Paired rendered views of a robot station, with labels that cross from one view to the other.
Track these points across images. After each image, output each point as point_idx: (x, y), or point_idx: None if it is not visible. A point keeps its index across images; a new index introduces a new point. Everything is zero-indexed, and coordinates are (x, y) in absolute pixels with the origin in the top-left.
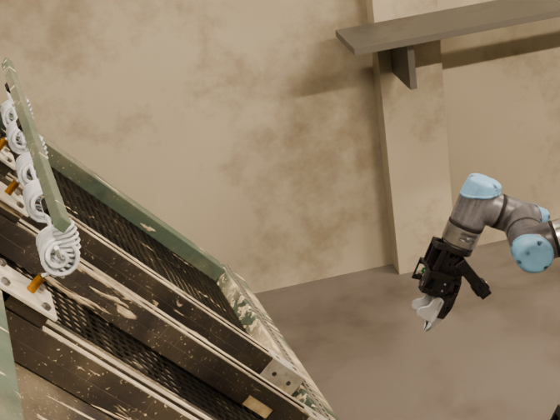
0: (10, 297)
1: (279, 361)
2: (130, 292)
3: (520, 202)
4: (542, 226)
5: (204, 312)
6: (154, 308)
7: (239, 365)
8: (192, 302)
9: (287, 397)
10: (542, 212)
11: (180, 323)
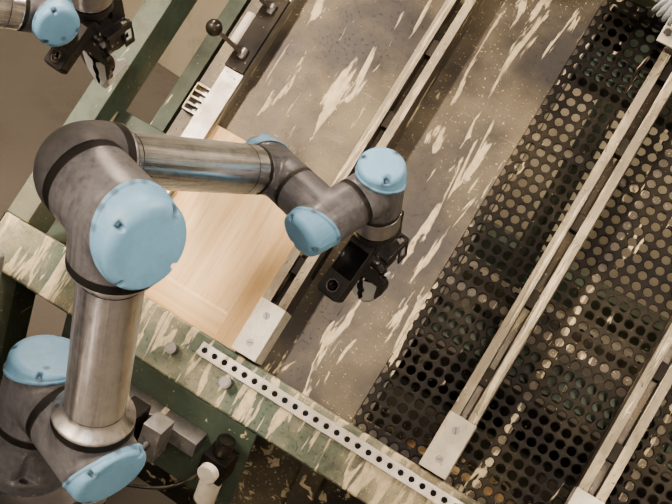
0: None
1: (573, 499)
2: (606, 183)
3: (332, 194)
4: (269, 147)
5: (641, 376)
6: (589, 212)
7: (523, 324)
8: (652, 356)
9: (482, 394)
10: (301, 209)
11: (575, 249)
